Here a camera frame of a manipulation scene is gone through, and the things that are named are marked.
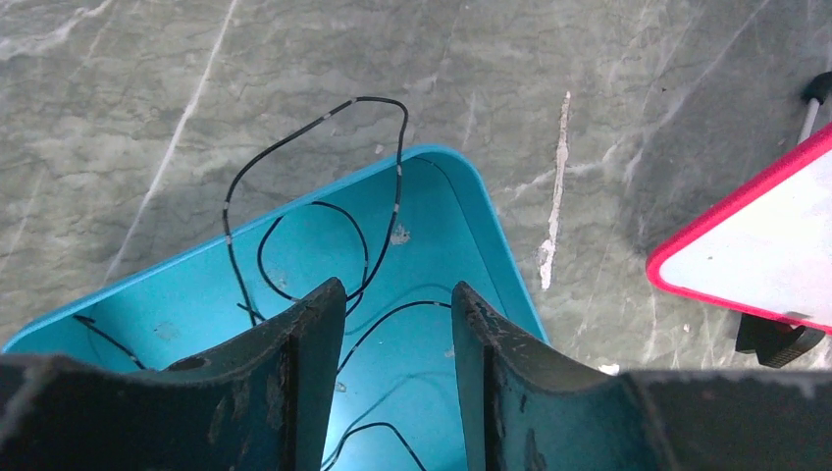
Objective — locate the teal plastic bin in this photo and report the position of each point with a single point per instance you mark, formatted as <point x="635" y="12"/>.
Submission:
<point x="399" y="236"/>

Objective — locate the red framed whiteboard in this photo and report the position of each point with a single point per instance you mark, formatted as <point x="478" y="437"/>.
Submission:
<point x="765" y="249"/>

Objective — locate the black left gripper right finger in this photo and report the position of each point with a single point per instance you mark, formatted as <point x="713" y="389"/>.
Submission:
<point x="526" y="406"/>

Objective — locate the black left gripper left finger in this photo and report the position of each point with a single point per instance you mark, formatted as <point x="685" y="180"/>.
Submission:
<point x="258" y="401"/>

